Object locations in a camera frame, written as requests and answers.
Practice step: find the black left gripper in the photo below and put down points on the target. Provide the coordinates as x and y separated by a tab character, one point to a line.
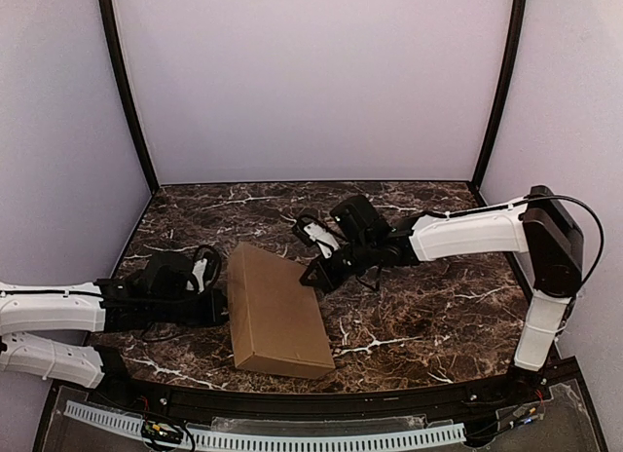
214	307

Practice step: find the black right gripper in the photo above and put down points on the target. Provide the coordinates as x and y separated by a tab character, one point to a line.
336	263

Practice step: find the brown cardboard box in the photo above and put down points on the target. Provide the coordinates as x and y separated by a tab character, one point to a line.
275	322

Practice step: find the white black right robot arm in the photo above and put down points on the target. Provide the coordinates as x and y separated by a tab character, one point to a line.
537	224

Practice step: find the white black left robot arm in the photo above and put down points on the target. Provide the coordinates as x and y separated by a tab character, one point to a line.
171	288

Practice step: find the small green circuit board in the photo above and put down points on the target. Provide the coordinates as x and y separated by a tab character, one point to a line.
161	432

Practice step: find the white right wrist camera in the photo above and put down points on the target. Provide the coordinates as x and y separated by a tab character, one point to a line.
312	232

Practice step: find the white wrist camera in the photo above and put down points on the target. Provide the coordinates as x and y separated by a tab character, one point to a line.
205	272
312	232

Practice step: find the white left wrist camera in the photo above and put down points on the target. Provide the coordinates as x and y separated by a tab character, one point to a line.
205	272

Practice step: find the black front table rail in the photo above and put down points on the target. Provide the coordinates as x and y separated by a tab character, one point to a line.
467	401

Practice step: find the white slotted cable duct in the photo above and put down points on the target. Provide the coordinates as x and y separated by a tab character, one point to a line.
236	435

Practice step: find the black left frame post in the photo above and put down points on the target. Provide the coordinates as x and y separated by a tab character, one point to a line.
120	72

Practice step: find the black frame post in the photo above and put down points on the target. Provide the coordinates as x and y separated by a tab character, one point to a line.
120	72
511	47

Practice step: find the black right frame post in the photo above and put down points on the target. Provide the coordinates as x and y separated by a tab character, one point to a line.
511	47

